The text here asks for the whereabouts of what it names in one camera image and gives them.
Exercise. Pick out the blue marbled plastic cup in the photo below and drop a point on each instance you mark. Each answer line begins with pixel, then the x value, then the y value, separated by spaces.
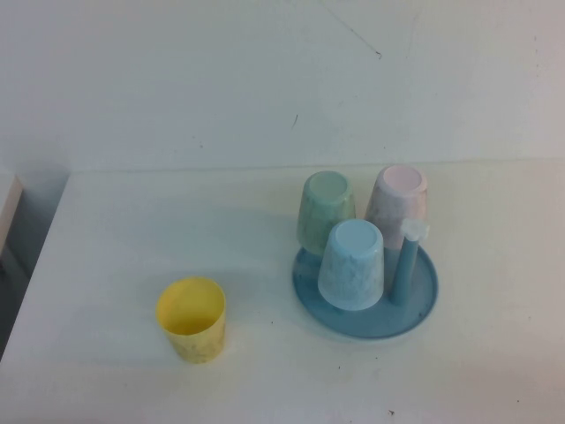
pixel 348 265

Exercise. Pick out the green marbled plastic cup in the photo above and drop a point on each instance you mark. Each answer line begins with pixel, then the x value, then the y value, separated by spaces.
pixel 322 212

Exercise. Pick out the pink marbled plastic cup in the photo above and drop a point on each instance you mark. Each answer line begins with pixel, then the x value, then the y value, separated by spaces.
pixel 393 199

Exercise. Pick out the yellow plastic cup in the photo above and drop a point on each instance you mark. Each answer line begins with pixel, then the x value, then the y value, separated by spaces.
pixel 190 309

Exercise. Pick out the blue cup stand with pegs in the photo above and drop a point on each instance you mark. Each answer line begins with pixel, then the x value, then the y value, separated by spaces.
pixel 397 318

